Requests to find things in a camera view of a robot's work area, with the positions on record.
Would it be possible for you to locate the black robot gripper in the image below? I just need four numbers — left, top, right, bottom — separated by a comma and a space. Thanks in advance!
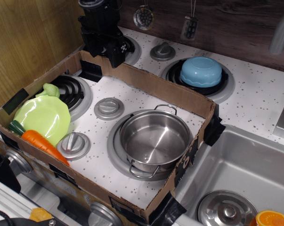
78, 4, 127, 68

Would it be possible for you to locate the orange toy carrot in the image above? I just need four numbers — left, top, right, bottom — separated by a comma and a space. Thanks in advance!
9, 120, 70, 166

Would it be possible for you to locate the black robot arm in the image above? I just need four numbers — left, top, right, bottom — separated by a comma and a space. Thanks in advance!
78, 0, 127, 68

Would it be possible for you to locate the light green plastic plate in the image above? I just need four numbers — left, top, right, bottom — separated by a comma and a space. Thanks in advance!
14, 96, 71, 146

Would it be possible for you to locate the hanging metal skimmer spoon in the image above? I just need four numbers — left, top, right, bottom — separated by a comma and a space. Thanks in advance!
133, 0, 155, 31

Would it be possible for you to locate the black coil burner front left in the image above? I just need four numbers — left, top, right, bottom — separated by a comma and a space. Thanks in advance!
35, 74, 93, 122

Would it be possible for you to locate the grey stove knob back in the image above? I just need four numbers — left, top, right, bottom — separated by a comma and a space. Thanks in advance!
150, 42, 176, 61

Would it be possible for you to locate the grey stove knob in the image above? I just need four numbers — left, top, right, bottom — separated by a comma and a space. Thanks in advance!
57, 132, 91, 161
94, 97, 124, 121
150, 42, 176, 61

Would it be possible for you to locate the grey stove knob middle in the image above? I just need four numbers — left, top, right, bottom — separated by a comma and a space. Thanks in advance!
94, 97, 124, 121

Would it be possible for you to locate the green toy broccoli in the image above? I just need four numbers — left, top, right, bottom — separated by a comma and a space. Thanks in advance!
35, 83, 60, 98

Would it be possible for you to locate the hanging metal slotted spatula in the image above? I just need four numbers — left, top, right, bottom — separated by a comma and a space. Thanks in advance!
180, 0, 199, 41

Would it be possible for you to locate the blue plastic bowl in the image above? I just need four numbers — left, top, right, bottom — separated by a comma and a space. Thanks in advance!
180, 56, 222, 88

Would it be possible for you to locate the grey stove knob front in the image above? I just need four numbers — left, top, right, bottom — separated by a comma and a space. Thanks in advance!
57, 132, 91, 161

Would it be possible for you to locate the stainless steel pot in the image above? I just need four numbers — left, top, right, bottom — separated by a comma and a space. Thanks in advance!
120, 105, 193, 179

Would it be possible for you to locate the black coil burner back right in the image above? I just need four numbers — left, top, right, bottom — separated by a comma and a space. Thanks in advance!
160, 58, 235, 104

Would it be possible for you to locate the grey oven knob left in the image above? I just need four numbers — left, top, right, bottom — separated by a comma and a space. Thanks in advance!
6, 149, 33, 176

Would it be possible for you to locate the grey oven knob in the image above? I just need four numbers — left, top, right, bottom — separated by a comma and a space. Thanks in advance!
6, 149, 33, 176
88, 202, 123, 226

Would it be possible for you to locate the grey oven knob right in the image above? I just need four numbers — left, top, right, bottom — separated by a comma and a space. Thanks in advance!
88, 202, 123, 226

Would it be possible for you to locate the grey toy faucet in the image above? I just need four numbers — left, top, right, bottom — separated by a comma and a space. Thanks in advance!
268, 16, 284, 55

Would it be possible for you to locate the brown cardboard fence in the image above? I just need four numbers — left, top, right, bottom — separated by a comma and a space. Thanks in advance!
0, 51, 220, 226

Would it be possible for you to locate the grey sink basin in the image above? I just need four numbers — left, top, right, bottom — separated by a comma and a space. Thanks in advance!
175, 125, 284, 226

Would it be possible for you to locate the steel pot lid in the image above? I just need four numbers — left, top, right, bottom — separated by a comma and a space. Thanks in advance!
195, 190, 258, 226

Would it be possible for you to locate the orange slice toy can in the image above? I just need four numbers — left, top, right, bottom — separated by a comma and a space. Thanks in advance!
249, 210, 284, 226

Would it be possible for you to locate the grey burner ring under pot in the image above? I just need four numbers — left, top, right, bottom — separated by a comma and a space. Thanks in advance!
106, 109, 194, 182

